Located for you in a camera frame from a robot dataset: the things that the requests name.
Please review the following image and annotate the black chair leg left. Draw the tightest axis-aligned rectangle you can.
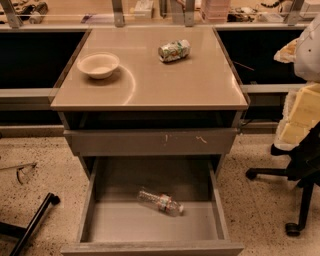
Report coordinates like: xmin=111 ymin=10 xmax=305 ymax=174
xmin=0 ymin=193 xmax=60 ymax=256

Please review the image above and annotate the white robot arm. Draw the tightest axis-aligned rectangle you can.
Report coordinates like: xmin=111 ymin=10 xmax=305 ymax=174
xmin=274 ymin=15 xmax=320 ymax=151

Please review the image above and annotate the metal shelf bracket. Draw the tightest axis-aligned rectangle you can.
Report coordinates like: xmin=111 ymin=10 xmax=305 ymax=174
xmin=111 ymin=0 xmax=125 ymax=27

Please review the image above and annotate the white paper bowl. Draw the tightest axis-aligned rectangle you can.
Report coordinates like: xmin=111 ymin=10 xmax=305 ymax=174
xmin=77 ymin=52 xmax=120 ymax=79

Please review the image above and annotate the crushed green soda can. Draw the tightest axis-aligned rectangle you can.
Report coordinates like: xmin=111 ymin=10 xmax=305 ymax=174
xmin=158 ymin=39 xmax=191 ymax=63

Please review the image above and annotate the open middle drawer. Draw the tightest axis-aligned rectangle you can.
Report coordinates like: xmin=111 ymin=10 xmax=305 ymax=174
xmin=61 ymin=156 xmax=243 ymax=256

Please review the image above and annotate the black office chair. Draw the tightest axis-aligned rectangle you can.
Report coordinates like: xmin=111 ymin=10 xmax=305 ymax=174
xmin=246 ymin=122 xmax=320 ymax=237

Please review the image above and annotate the clear plastic water bottle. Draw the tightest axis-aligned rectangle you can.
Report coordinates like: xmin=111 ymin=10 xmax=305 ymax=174
xmin=137 ymin=189 xmax=184 ymax=217

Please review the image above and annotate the grey drawer cabinet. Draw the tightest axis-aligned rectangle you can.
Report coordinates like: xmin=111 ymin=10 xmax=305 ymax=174
xmin=49 ymin=26 xmax=250 ymax=256

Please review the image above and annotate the pink stacked container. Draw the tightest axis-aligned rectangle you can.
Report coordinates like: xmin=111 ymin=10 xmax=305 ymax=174
xmin=200 ymin=0 xmax=231 ymax=23

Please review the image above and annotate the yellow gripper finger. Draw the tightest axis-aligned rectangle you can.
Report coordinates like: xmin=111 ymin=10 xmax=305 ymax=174
xmin=274 ymin=39 xmax=297 ymax=63
xmin=280 ymin=83 xmax=320 ymax=144

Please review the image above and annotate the closed top drawer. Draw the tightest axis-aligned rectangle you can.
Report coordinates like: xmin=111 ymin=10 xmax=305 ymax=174
xmin=64 ymin=128 xmax=237 ymax=156

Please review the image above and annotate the metal wire object on floor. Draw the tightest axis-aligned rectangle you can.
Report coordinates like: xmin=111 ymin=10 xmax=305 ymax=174
xmin=1 ymin=162 xmax=37 ymax=185

